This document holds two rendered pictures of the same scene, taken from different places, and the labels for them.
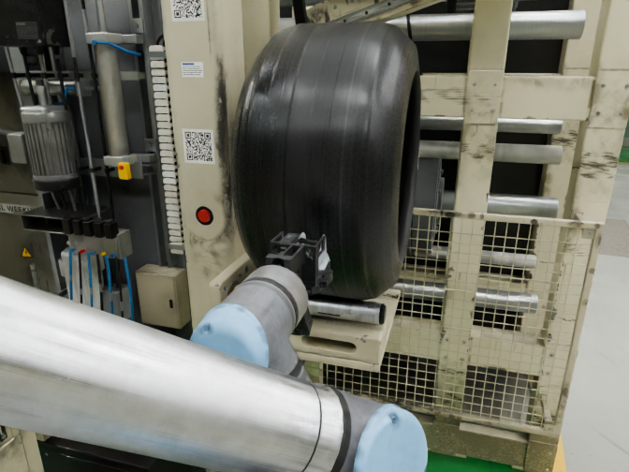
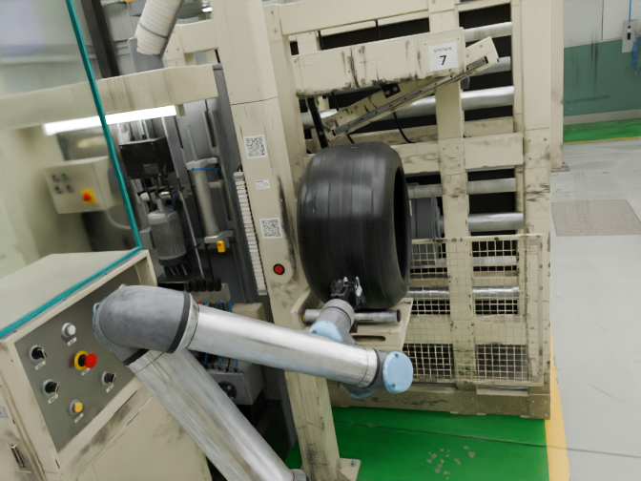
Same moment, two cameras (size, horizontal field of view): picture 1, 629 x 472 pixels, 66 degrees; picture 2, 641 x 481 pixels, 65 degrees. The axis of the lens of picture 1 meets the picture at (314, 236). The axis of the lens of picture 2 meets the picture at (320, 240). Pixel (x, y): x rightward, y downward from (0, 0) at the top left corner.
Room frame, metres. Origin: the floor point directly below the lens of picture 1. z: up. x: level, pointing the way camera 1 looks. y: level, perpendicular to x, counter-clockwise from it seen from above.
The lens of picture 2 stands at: (-0.64, 0.02, 1.73)
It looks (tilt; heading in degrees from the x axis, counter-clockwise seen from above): 19 degrees down; 2
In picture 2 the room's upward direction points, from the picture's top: 9 degrees counter-clockwise
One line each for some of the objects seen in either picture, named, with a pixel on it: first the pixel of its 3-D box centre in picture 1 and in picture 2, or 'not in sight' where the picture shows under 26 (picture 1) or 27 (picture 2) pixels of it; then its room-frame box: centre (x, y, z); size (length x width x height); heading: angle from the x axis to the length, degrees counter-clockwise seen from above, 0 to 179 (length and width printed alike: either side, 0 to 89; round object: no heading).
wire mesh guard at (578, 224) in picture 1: (419, 317); (430, 314); (1.32, -0.33, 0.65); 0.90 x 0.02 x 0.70; 74
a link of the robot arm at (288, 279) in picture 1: (270, 301); (336, 316); (0.57, 0.06, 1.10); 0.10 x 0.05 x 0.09; 73
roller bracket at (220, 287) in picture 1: (253, 269); (312, 298); (1.12, 0.16, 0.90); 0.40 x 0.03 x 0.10; 164
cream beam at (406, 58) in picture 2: not in sight; (379, 63); (1.32, -0.22, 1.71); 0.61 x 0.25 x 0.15; 74
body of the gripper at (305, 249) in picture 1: (292, 272); (343, 300); (0.65, 0.03, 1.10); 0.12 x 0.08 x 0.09; 163
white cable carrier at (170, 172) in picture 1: (174, 154); (254, 234); (1.12, 0.33, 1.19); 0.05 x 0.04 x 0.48; 164
